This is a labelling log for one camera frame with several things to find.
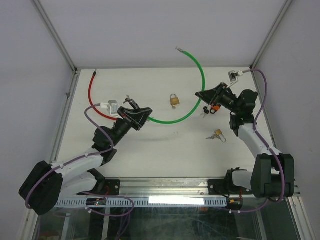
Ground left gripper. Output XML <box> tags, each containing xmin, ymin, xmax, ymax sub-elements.
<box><xmin>110</xmin><ymin>106</ymin><xmax>153</xmax><ymax>147</ymax></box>

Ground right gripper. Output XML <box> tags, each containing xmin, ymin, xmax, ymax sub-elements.
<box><xmin>195</xmin><ymin>82</ymin><xmax>241</xmax><ymax>115</ymax></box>

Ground orange black padlock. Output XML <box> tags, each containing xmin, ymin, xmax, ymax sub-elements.
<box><xmin>209</xmin><ymin>104</ymin><xmax>221</xmax><ymax>115</ymax></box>

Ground black keys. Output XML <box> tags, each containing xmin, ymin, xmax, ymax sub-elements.
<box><xmin>201</xmin><ymin>106</ymin><xmax>210</xmax><ymax>118</ymax></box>

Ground large brass padlock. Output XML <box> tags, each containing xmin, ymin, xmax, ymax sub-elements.
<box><xmin>169</xmin><ymin>94</ymin><xmax>180</xmax><ymax>110</ymax></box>

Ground small brass padlock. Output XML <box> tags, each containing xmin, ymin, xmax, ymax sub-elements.
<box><xmin>215</xmin><ymin>129</ymin><xmax>227</xmax><ymax>143</ymax></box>

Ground small padlock key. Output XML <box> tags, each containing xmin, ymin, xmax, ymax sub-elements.
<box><xmin>206</xmin><ymin>134</ymin><xmax>217</xmax><ymax>140</ymax></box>

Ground green cable lock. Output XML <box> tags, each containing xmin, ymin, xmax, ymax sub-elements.
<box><xmin>148</xmin><ymin>46</ymin><xmax>206</xmax><ymax>125</ymax></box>

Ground green lock keys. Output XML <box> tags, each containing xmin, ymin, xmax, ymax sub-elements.
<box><xmin>123</xmin><ymin>95</ymin><xmax>140</xmax><ymax>110</ymax></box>

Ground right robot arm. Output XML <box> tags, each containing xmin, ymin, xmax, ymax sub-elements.
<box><xmin>195</xmin><ymin>83</ymin><xmax>295</xmax><ymax>202</ymax></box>

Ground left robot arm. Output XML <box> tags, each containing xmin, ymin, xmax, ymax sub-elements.
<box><xmin>18</xmin><ymin>106</ymin><xmax>153</xmax><ymax>216</ymax></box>

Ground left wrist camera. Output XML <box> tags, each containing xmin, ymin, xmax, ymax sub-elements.
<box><xmin>100</xmin><ymin>100</ymin><xmax>121</xmax><ymax>119</ymax></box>

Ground red cable lock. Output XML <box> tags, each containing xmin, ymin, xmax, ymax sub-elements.
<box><xmin>87</xmin><ymin>69</ymin><xmax>117</xmax><ymax>121</ymax></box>

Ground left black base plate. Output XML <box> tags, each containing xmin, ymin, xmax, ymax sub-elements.
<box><xmin>87</xmin><ymin>179</ymin><xmax>121</xmax><ymax>196</ymax></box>

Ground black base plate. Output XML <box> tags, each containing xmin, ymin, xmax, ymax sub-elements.
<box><xmin>87</xmin><ymin>179</ymin><xmax>121</xmax><ymax>196</ymax></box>
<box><xmin>207</xmin><ymin>178</ymin><xmax>252</xmax><ymax>196</ymax></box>

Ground white slotted cable duct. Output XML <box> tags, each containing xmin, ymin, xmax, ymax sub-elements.
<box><xmin>55</xmin><ymin>196</ymin><xmax>227</xmax><ymax>209</ymax></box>

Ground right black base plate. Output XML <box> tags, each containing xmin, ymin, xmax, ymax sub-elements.
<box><xmin>207</xmin><ymin>178</ymin><xmax>252</xmax><ymax>196</ymax></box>

